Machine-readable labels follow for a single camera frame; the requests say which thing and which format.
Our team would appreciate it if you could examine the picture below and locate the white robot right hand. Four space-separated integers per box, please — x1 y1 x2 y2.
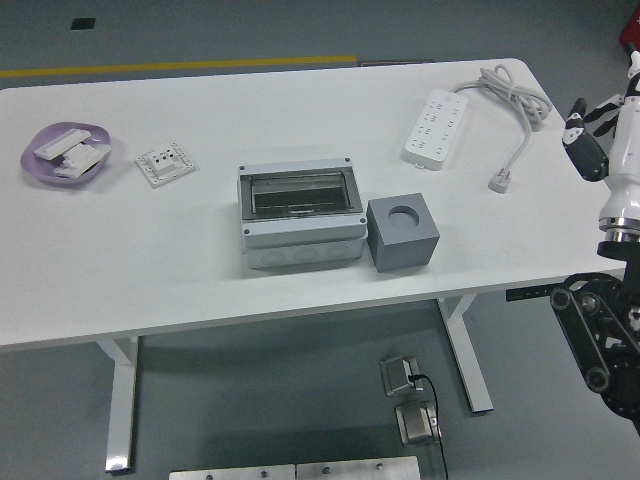
562 48 640 225

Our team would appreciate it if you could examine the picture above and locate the grey junction box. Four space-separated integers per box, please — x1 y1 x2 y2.
236 156 370 273

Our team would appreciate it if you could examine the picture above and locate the red object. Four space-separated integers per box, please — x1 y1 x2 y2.
618 10 640 50

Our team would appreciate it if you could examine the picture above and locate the metal floor socket box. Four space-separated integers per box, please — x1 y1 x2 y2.
394 402 444 447
378 354 424 398

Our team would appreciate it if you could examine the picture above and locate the white power strip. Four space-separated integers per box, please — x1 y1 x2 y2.
401 88 470 172

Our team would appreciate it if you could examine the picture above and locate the grey cube holder block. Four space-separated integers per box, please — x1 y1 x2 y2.
365 191 441 274

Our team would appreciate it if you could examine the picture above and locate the white table leg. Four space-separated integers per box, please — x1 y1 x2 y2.
436 294 496 415
94 335 140 475

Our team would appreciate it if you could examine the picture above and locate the white stepped plastic piece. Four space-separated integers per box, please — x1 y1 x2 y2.
60 141 112 170

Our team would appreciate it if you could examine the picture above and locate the long white plastic bar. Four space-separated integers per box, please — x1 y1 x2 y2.
33 128 93 161

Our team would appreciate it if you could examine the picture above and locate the purple plate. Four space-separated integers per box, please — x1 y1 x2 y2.
19 121 113 189

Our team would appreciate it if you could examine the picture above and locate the grey power cable with plug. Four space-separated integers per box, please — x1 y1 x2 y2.
452 63 554 195

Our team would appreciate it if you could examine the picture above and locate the black floor cable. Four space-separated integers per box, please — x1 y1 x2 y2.
407 372 450 480

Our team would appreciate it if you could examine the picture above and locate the metal base plate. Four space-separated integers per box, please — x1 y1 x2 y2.
168 464 297 480
295 455 420 480

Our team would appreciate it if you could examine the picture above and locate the white wall socket plate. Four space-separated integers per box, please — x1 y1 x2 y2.
134 141 199 189

